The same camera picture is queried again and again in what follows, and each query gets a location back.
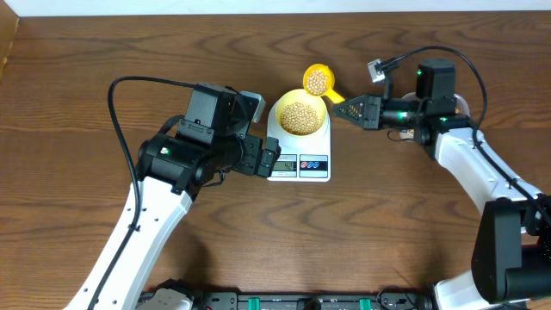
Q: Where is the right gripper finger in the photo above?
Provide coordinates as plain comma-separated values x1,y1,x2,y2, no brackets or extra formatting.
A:
334,109,364,126
333,95,366,113

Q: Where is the yellow measuring scoop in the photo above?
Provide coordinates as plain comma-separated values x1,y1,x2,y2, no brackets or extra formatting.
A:
302,64,345,104

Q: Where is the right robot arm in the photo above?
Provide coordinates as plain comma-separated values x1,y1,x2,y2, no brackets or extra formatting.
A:
333,59,550,309

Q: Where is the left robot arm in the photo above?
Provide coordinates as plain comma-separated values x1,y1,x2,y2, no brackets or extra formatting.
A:
67,84,281,309

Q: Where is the white digital kitchen scale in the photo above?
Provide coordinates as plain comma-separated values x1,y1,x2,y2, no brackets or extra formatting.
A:
268,100,331,183

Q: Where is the pale yellow bowl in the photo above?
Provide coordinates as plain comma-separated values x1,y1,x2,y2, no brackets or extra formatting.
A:
275,89,327,136

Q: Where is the clear plastic soybean container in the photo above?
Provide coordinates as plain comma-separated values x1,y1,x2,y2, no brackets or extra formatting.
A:
399,92,470,140

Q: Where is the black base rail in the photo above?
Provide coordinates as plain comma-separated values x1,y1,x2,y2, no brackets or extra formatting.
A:
135,279,436,310

